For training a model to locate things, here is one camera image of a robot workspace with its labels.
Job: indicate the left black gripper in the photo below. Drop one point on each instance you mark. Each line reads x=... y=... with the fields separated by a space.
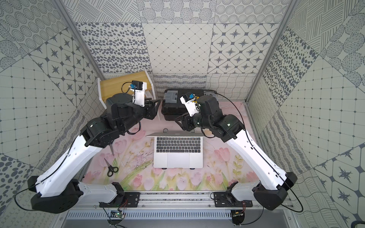
x=151 y=108

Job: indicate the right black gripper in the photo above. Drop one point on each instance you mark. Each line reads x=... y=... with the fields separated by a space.
x=187 y=124

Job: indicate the silver laptop computer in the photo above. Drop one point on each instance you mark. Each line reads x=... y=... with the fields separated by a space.
x=178 y=149

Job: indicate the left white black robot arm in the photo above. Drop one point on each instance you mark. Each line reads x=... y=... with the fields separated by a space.
x=57 y=190

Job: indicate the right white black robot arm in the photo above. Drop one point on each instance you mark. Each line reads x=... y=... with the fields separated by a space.
x=204 y=112

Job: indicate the wooden white-framed side shelf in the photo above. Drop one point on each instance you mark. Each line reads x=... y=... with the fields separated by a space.
x=114 y=85

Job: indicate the floral pink table mat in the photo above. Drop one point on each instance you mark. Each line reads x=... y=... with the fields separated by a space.
x=133 y=162

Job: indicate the white ventilation grille strip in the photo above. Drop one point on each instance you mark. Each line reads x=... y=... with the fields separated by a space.
x=150 y=214

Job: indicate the right small circuit board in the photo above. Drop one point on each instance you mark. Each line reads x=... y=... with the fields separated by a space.
x=237 y=217

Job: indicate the small circuit board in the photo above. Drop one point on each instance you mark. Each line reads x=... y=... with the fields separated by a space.
x=117 y=215
x=237 y=217

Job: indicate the left small circuit board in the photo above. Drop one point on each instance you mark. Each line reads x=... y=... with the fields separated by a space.
x=117 y=215

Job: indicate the black toolbox with yellow handle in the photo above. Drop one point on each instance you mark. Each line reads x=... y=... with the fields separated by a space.
x=172 y=107

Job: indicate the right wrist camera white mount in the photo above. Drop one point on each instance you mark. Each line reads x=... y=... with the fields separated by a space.
x=189 y=101

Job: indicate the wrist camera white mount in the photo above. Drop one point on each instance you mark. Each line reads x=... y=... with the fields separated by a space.
x=189 y=101
x=139 y=89

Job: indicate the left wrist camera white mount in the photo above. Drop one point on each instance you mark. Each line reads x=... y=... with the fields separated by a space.
x=139 y=89

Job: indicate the black-handled scissors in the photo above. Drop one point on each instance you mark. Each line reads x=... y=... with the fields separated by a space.
x=111 y=169

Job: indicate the aluminium mounting rail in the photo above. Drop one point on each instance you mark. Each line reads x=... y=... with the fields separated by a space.
x=162 y=200

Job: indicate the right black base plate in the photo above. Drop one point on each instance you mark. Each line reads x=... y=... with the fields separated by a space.
x=225 y=200

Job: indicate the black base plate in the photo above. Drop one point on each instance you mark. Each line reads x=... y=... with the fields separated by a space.
x=127 y=199
x=225 y=200

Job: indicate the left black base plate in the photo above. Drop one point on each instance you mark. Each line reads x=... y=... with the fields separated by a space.
x=127 y=199

